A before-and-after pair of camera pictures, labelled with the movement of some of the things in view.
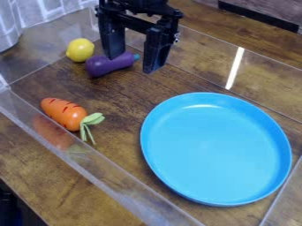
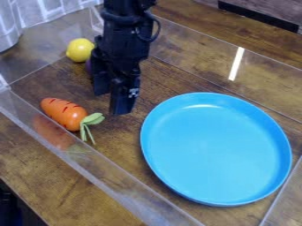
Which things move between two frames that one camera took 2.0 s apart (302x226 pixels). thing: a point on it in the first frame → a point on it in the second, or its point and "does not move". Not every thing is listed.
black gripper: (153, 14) → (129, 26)
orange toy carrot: (71, 116) does not move
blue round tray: (217, 148) does not move
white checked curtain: (21, 13) does not move
